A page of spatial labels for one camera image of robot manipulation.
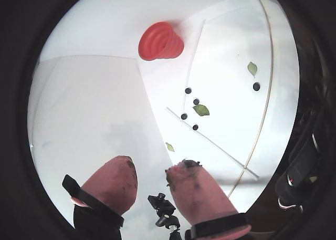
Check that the pink-covered gripper finger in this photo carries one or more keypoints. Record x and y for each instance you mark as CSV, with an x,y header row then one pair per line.
x,y
110,185
199,195

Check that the red collapsible silicone cup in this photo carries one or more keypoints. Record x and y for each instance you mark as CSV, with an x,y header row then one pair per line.
x,y
157,40

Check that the black mini tripod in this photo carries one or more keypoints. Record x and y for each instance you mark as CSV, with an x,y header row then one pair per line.
x,y
164,206

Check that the ribbed white plastic tube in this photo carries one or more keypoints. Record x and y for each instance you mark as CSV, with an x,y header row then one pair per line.
x,y
223,151

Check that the small green leaf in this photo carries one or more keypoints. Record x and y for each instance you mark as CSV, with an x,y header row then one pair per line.
x,y
170,146

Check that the large green leaf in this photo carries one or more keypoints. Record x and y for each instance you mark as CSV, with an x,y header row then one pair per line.
x,y
201,110

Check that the curled green leaf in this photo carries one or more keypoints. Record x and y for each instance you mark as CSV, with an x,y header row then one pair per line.
x,y
252,68

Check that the smooth white plastic tube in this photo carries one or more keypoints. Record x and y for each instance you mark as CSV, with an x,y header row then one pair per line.
x,y
194,53

